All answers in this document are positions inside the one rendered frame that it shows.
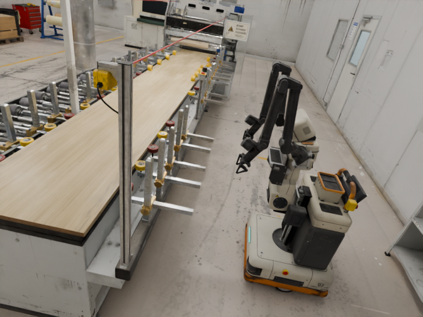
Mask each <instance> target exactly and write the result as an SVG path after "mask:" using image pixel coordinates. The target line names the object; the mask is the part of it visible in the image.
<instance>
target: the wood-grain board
mask: <svg viewBox="0 0 423 317"><path fill-rule="evenodd" d="M207 57H210V58H212V59H213V58H214V57H215V56H213V55H207V54H203V53H197V52H190V51H187V50H179V51H178V52H177V53H176V55H171V56H170V59H169V60H167V59H165V60H163V61H162V65H155V66H153V70H152V71H149V70H147V71H145V72H144V73H143V74H140V75H139V76H138V77H136V78H134V79H133V129H132V170H133V169H134V168H135V163H136V162H137V161H140V159H141V158H142V157H143V156H144V154H145V153H146V151H147V147H148V146H149V145H151V144H152V143H153V142H154V140H155V139H156V138H157V133H158V132H159V131H162V129H163V127H165V125H166V121H168V120H170V118H171V116H172V115H173V114H174V113H175V111H176V110H177V109H178V107H179V105H180V104H181V103H182V102H183V100H184V99H185V97H186V96H187V95H188V91H190V90H191V89H192V88H193V86H194V85H195V84H196V82H197V81H198V80H195V81H191V75H194V74H195V71H197V70H198V68H200V65H204V66H206V64H207V63H208V62H207V61H206V59H207ZM209 63H211V60H210V61H209ZM103 100H104V101H105V102H106V103H107V104H108V105H109V106H111V107H112V108H113V109H114V110H116V111H117V112H118V90H115V91H113V92H112V93H110V94H109V95H107V96H105V97H104V98H103ZM119 185H120V183H119V142H118V114H117V113H116V112H114V111H113V110H112V109H110V108H109V107H107V105H105V103H104V102H102V100H101V99H100V100H99V101H98V102H96V103H94V104H93V105H91V106H90V107H88V108H86V109H85V110H83V111H81V112H80V113H78V114H77V115H75V116H73V117H72V118H70V119H69V120H67V121H65V122H64V123H62V124H61V125H59V126H57V127H56V128H54V129H52V130H51V131H49V132H48V133H46V134H44V135H43V136H41V137H40V138H38V139H36V140H35V141H34V142H31V143H30V144H29V145H27V146H25V147H24V148H22V149H21V150H19V151H17V152H16V153H14V154H12V155H11V156H9V157H8V158H6V159H4V160H3V161H1V162H0V219H2V220H8V221H13V222H17V223H22V224H25V225H31V226H36V227H39V228H44V229H48V230H53V231H59V232H62V233H68V234H71V235H77V236H82V237H85V236H86V234H87V233H88V231H89V230H90V229H91V227H92V226H93V225H94V223H95V222H96V220H97V219H98V218H99V216H100V215H101V213H102V212H103V211H104V209H105V208H106V207H107V205H108V204H109V202H110V201H111V200H112V198H113V197H114V195H115V194H116V193H117V191H118V190H119V188H120V187H119Z"/></svg>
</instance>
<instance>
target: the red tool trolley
mask: <svg viewBox="0 0 423 317"><path fill-rule="evenodd" d="M12 7H13V9H15V10H18V11H19V15H20V33H21V32H22V31H23V30H22V29H21V28H26V29H29V33H30V34H31V35H32V34H33V32H32V29H35V28H39V32H40V33H41V32H42V18H41V13H40V6H29V5H27V4H12Z"/></svg>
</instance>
